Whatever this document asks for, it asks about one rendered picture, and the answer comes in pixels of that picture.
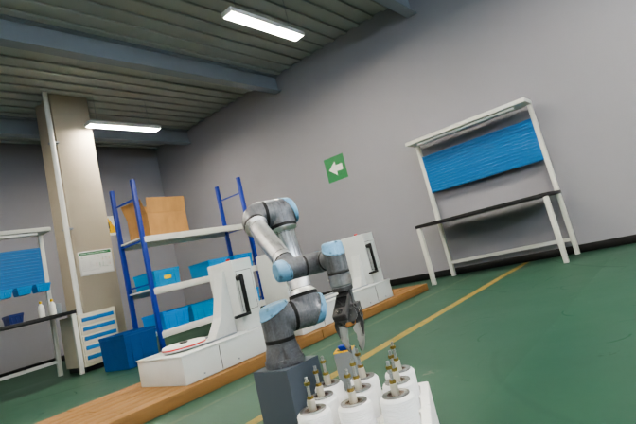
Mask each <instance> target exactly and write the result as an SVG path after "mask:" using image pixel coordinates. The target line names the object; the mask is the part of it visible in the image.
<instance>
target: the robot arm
mask: <svg viewBox="0 0 636 424"><path fill-rule="evenodd" d="M298 214H299V213H298V209H297V206H296V204H295V203H294V201H293V200H291V199H290V198H278V199H274V200H269V201H263V202H257V203H252V204H251V205H250V206H248V207H247V209H246V210H245V211H244V213H243V216H242V227H243V229H244V231H245V232H246V234H247V235H248V236H250V237H253V238H254V240H255V241H256V243H257V244H258V245H259V247H260V248H261V249H262V251H263V252H264V253H265V255H266V256H267V257H268V259H269V260H270V261H271V262H272V263H273V266H272V271H273V275H274V279H275V280H276V281H277V282H279V283H281V282H286V281H287V282H289V286H290V289H291V293H290V295H289V299H290V301H289V302H288V300H287V299H281V300H278V301H275V302H272V303H271V304H269V305H267V306H265V307H263V308H261V309H260V311H259V317H260V323H261V326H262V331H263V335H264V340H265V344H266V362H265V366H266V370H278V369H282V368H286V367H290V366H293V365H296V364H298V363H300V362H302V361H303V360H304V359H305V356H304V352H303V351H302V350H301V348H300V346H299V344H298V342H297V341H296V339H295V335H294V332H295V331H296V330H299V329H303V328H306V327H311V326H316V325H317V324H319V323H322V322H323V321H324V320H325V319H326V316H327V302H326V299H325V297H324V296H323V295H322V294H321V293H320V292H317V290H316V288H314V287H312V286H311V284H310V281H309V275H312V274H318V273H323V272H327V276H328V280H327V281H328V282H329V283H330V287H331V288H333V289H332V292H333V293H334V292H337V293H338V294H337V295H336V300H335V305H334V310H333V314H332V319H333V321H334V322H335V329H336V331H337V333H338V335H339V337H340V339H341V340H342V342H343V344H344V346H345V348H346V349H347V350H348V351H349V353H352V349H351V345H350V343H349V338H348V327H346V326H345V325H346V323H348V322H352V323H353V324H354V323H355V320H356V324H355V326H354V327H353V329H354V331H355V332H356V333H357V336H358V338H357V339H358V341H359V347H360V349H361V351H363V349H364V345H365V332H364V319H363V313H362V312H361V311H362V306H361V302H360V301H355V299H354V295H353V291H352V289H353V285H352V284H351V283H352V278H351V274H350V271H349V268H348V264H347V260H346V256H345V249H344V246H343V243H342V242H341V241H340V240H335V241H331V242H327V243H324V244H322V246H321V248H322V251H317V252H314V253H310V254H306V255H302V253H301V250H300V247H299V243H298V240H297V237H296V234H295V231H294V230H295V228H296V226H297V224H296V223H297V222H298V220H299V216H298ZM359 309H360V310H359Z"/></svg>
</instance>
